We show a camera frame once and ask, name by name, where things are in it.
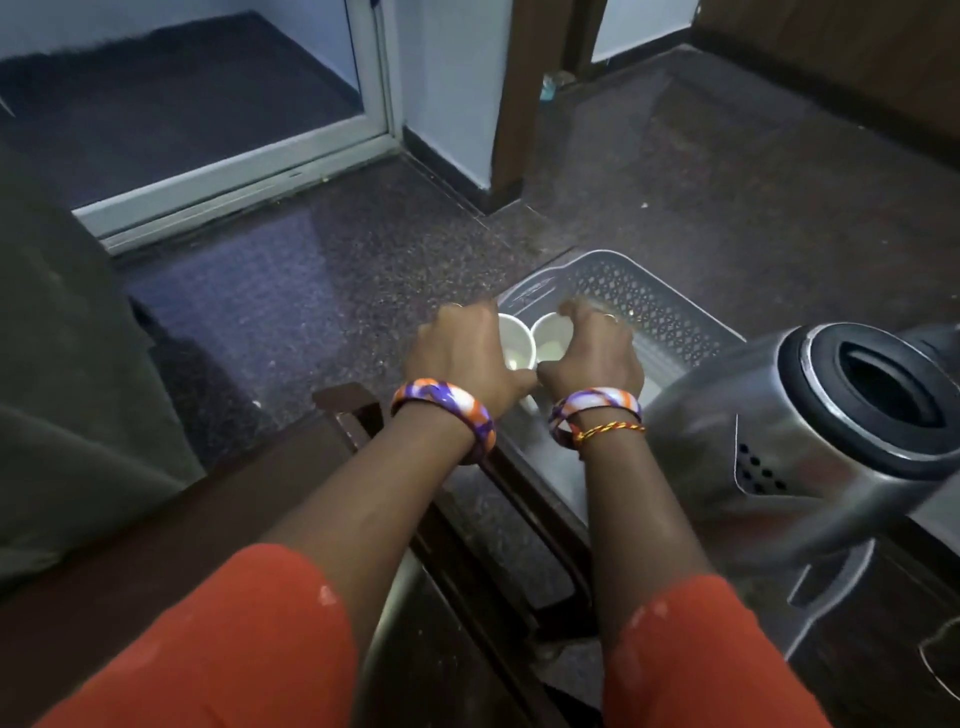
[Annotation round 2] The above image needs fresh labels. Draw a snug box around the person's left hand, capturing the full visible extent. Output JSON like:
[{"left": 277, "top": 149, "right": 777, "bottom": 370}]
[{"left": 403, "top": 300, "right": 540, "bottom": 419}]

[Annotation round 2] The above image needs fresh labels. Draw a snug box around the person's right hand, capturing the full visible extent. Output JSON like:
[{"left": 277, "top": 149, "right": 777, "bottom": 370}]
[{"left": 535, "top": 297, "right": 647, "bottom": 404}]

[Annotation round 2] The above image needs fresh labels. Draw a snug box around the white ceramic cup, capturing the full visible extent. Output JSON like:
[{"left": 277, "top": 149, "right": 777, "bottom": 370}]
[
  {"left": 530, "top": 310, "right": 579, "bottom": 369},
  {"left": 496, "top": 312, "right": 539, "bottom": 374}
]

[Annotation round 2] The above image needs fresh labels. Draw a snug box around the person's left forearm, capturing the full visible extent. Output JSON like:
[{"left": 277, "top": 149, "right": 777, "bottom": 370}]
[{"left": 258, "top": 405, "right": 481, "bottom": 661}]

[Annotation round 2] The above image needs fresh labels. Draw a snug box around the person's right forearm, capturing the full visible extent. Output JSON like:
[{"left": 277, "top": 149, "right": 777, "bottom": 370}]
[{"left": 581, "top": 429, "right": 714, "bottom": 661}]

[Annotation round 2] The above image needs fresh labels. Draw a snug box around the purple orange white bangle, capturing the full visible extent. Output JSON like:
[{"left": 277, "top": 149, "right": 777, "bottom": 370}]
[
  {"left": 390, "top": 378, "right": 498, "bottom": 467},
  {"left": 548, "top": 386, "right": 644, "bottom": 450}
]

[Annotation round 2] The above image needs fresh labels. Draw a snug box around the grey plastic perforated basket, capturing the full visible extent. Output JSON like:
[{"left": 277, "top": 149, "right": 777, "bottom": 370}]
[{"left": 495, "top": 249, "right": 748, "bottom": 530}]

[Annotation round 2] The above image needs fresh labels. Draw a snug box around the stainless steel electric kettle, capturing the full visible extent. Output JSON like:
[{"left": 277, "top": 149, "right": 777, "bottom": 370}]
[{"left": 643, "top": 321, "right": 960, "bottom": 665}]

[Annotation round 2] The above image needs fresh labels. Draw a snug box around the orange right sleeve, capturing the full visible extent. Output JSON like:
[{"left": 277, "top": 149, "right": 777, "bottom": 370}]
[{"left": 601, "top": 574, "right": 834, "bottom": 728}]

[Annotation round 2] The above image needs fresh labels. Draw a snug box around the orange sleeve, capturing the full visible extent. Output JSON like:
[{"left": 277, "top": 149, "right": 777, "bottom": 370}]
[
  {"left": 601, "top": 574, "right": 834, "bottom": 728},
  {"left": 33, "top": 543, "right": 360, "bottom": 728}
]

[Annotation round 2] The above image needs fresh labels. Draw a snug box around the orange left sleeve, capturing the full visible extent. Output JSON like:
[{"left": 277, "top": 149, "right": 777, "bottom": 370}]
[{"left": 33, "top": 543, "right": 360, "bottom": 728}]

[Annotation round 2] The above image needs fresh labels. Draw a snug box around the brown wooden cabinet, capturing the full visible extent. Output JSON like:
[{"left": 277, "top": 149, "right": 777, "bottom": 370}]
[{"left": 690, "top": 0, "right": 960, "bottom": 170}]

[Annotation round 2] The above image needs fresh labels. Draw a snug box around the grey green fabric sofa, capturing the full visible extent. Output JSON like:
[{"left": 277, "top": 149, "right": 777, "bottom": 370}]
[{"left": 0, "top": 135, "right": 208, "bottom": 597}]

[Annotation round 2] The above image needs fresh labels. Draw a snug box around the orange yellow thread bracelet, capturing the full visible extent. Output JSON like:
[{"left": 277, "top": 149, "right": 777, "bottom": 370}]
[{"left": 573, "top": 420, "right": 647, "bottom": 445}]

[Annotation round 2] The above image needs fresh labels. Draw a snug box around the dark wooden table frame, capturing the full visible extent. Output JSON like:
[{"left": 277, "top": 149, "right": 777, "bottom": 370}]
[{"left": 312, "top": 381, "right": 601, "bottom": 728}]

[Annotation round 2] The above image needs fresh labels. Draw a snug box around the brown wooden door frame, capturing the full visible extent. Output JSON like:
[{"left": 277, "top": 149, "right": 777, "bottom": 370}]
[{"left": 491, "top": 0, "right": 610, "bottom": 215}]

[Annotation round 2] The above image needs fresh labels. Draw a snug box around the white sliding door frame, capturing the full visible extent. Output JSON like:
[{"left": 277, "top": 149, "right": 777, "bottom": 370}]
[{"left": 72, "top": 0, "right": 404, "bottom": 257}]

